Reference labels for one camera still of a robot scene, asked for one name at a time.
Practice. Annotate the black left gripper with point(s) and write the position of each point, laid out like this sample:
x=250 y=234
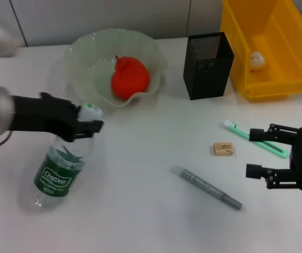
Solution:
x=42 y=116

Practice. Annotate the green white toothbrush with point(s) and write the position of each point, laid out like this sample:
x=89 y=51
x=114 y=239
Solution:
x=235 y=127

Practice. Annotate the beige eraser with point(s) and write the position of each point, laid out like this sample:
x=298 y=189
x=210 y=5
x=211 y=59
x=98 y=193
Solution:
x=223 y=149

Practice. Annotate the clear water bottle green label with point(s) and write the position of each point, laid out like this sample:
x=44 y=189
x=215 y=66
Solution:
x=58 y=168

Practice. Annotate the orange fruit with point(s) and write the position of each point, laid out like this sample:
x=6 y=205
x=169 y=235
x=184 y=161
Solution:
x=129 y=79

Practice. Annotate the white paper ball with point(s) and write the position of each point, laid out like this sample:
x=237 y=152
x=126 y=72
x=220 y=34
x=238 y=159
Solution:
x=257 y=60

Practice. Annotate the pale green glass fruit plate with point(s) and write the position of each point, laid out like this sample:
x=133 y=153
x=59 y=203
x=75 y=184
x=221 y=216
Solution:
x=92 y=66

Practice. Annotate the grey marker pen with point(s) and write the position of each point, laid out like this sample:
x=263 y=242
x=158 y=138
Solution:
x=206 y=187

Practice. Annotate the black mesh pen holder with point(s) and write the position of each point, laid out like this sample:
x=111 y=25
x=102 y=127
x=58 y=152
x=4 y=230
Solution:
x=206 y=79

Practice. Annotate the yellow plastic storage bin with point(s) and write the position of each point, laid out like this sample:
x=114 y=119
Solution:
x=285 y=84

